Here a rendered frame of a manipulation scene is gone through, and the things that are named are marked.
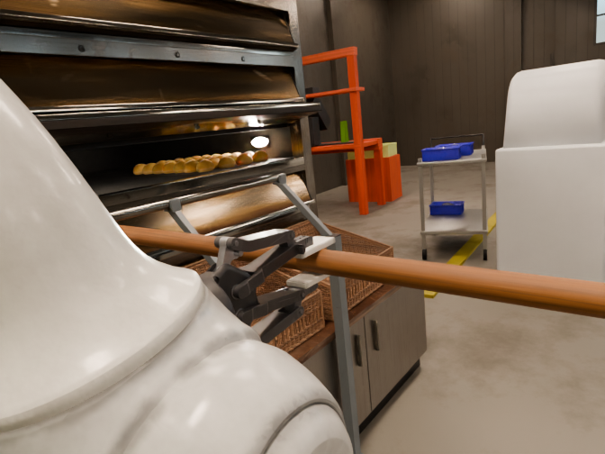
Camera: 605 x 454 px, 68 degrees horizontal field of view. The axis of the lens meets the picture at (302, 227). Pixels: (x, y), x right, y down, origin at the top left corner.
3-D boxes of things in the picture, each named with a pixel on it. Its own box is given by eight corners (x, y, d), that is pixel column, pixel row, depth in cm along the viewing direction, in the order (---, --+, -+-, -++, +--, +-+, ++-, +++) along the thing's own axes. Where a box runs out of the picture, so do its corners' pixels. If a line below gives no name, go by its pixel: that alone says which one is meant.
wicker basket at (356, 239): (245, 304, 202) (236, 246, 196) (315, 266, 245) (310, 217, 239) (335, 323, 173) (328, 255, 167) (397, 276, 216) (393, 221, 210)
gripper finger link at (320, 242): (283, 257, 53) (282, 250, 53) (316, 240, 58) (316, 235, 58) (302, 258, 51) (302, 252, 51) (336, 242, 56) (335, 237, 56)
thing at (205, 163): (130, 175, 239) (128, 165, 237) (200, 163, 275) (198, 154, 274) (203, 172, 201) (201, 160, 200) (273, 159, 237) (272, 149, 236)
